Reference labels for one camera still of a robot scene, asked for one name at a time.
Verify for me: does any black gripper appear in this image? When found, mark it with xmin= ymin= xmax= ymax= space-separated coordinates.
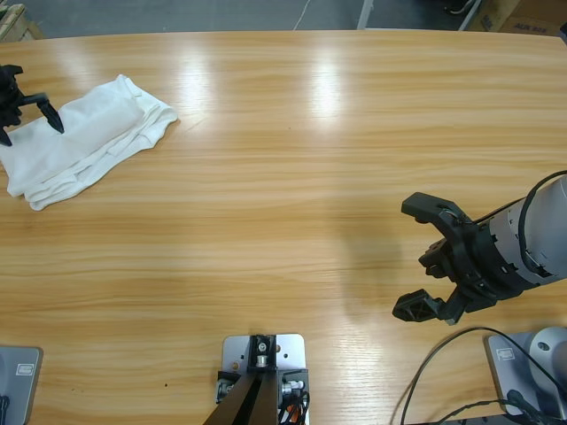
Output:
xmin=392 ymin=220 xmax=531 ymax=327
xmin=0 ymin=77 xmax=66 ymax=148

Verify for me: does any white T-shirt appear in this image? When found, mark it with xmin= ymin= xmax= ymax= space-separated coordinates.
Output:
xmin=0 ymin=73 xmax=179 ymax=212

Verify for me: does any wooden pallet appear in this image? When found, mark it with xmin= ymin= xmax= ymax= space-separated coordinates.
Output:
xmin=0 ymin=3 xmax=45 ymax=43

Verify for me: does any slanted metal bar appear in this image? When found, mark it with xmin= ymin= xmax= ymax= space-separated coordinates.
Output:
xmin=458 ymin=0 xmax=485 ymax=31

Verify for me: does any pale printed cardboard box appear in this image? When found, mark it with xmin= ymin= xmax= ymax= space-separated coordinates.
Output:
xmin=500 ymin=11 xmax=560 ymax=35

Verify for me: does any brown cardboard box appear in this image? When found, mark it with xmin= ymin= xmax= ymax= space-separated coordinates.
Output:
xmin=464 ymin=0 xmax=524 ymax=33

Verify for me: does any grey base plate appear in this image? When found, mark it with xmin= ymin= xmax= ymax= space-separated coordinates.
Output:
xmin=0 ymin=344 xmax=44 ymax=425
xmin=482 ymin=331 xmax=567 ymax=418

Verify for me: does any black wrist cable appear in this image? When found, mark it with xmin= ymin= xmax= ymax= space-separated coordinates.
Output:
xmin=517 ymin=170 xmax=567 ymax=271

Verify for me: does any thin braided black cable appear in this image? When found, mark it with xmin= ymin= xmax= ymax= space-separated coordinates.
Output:
xmin=436 ymin=398 xmax=517 ymax=421

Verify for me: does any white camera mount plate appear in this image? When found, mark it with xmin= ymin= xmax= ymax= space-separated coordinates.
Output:
xmin=221 ymin=334 xmax=310 ymax=425

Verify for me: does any orange and black cable bundle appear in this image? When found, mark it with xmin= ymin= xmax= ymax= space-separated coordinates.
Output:
xmin=276 ymin=391 xmax=314 ymax=425

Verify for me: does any white upright post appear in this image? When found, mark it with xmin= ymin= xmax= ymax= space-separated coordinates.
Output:
xmin=356 ymin=0 xmax=374 ymax=30

